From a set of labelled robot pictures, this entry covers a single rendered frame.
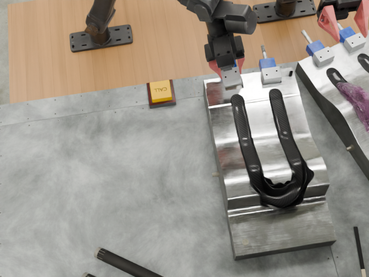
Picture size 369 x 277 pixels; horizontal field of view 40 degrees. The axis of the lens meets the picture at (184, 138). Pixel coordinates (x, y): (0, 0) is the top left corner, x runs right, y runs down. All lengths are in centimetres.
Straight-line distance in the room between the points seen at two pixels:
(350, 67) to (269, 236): 57
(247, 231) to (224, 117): 32
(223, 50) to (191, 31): 42
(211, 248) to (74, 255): 36
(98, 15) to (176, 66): 29
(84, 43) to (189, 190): 59
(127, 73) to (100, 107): 14
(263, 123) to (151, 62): 42
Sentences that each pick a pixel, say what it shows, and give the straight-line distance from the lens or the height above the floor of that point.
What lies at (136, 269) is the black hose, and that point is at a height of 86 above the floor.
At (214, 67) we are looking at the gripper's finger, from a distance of 135.
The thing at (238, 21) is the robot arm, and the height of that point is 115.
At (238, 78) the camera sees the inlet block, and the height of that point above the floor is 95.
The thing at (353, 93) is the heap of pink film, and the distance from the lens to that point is 148.
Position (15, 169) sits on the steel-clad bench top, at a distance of 153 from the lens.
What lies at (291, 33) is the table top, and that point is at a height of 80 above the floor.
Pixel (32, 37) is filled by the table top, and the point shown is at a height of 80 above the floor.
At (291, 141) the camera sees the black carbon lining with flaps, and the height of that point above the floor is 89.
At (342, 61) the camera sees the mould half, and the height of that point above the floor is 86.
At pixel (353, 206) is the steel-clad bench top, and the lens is 146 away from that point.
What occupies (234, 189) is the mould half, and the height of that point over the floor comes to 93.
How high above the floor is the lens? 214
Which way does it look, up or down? 66 degrees down
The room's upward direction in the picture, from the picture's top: 5 degrees counter-clockwise
